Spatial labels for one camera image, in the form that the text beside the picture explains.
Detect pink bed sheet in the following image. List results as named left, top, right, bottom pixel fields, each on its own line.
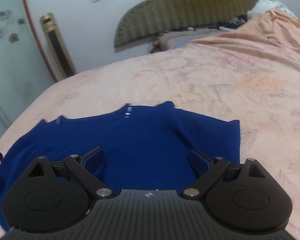
left=0, top=37, right=300, bottom=239

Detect orange blanket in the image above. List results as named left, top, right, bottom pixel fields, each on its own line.
left=191, top=9, right=300, bottom=72

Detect olive padded headboard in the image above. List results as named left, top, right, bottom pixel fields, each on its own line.
left=114, top=0, right=258, bottom=47

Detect beige patterned pillow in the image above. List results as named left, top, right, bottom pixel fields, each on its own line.
left=148, top=27, right=234, bottom=54

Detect white crumpled bedding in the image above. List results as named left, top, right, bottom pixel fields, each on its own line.
left=247, top=0, right=297, bottom=20

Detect blue knit sweater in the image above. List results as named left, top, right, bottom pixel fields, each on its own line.
left=0, top=101, right=241, bottom=229

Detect dark clothes on pillow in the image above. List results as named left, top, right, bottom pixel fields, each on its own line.
left=208, top=15, right=248, bottom=31

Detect white floral wardrobe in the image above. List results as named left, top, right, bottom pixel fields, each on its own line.
left=0, top=0, right=54, bottom=138

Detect gold tower fan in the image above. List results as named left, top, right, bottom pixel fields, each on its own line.
left=40, top=12, right=77, bottom=78

